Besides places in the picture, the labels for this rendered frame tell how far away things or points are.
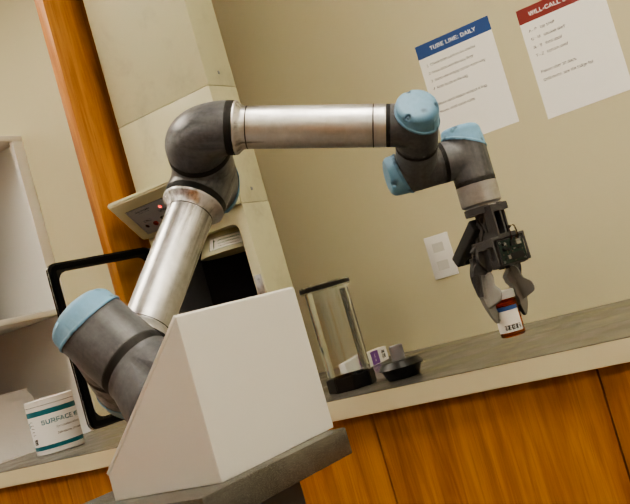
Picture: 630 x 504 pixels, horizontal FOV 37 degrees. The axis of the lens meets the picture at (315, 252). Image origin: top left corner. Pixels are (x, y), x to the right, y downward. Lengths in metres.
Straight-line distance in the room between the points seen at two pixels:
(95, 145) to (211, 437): 1.40
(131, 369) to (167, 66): 1.19
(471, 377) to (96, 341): 0.66
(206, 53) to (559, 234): 0.97
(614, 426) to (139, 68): 1.46
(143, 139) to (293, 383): 1.21
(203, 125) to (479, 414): 0.71
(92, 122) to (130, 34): 0.25
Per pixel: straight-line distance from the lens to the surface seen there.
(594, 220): 2.33
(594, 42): 2.33
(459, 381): 1.69
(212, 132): 1.62
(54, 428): 2.63
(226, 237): 2.34
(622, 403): 1.64
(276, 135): 1.61
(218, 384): 1.26
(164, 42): 2.41
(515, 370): 1.65
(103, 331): 1.40
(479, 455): 1.75
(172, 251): 1.63
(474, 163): 1.72
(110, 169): 2.52
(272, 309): 1.38
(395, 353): 1.87
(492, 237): 1.71
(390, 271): 2.55
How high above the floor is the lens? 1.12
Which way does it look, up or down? 3 degrees up
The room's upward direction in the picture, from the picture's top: 16 degrees counter-clockwise
